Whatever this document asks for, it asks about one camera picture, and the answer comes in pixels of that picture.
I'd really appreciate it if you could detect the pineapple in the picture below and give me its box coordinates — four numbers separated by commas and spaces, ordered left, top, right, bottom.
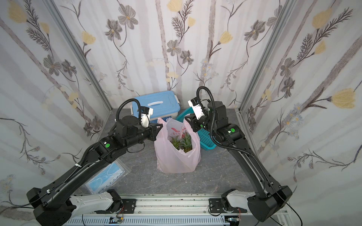
181, 132, 192, 153
170, 136, 181, 150

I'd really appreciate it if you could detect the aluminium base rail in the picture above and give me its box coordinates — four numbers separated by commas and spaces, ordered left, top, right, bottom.
55, 193, 289, 226

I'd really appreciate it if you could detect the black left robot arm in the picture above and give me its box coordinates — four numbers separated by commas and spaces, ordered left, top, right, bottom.
26, 115, 163, 226

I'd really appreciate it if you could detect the pineapple front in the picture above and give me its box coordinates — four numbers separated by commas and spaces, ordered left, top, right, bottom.
181, 132, 192, 153

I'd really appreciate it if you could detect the blue face mask pack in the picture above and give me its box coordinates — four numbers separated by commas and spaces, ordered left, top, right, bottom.
85, 160, 131, 195

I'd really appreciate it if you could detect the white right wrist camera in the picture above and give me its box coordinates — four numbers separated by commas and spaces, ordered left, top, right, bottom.
188, 98, 205, 120

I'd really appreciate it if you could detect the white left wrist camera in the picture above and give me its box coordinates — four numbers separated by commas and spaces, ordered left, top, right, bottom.
140, 106, 153, 128

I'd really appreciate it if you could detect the white box blue lid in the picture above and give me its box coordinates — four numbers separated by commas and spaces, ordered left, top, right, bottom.
136, 91, 181, 123

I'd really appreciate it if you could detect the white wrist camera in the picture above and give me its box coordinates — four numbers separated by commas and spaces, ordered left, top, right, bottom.
188, 98, 205, 120
140, 106, 153, 128

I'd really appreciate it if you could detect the teal plastic basket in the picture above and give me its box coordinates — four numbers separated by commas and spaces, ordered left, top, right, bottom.
176, 107, 216, 150

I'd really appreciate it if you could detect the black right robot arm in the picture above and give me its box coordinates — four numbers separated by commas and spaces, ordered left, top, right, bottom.
185, 98, 293, 222

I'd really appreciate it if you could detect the pink printed plastic bag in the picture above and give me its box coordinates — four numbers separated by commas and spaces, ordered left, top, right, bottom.
154, 118, 201, 174

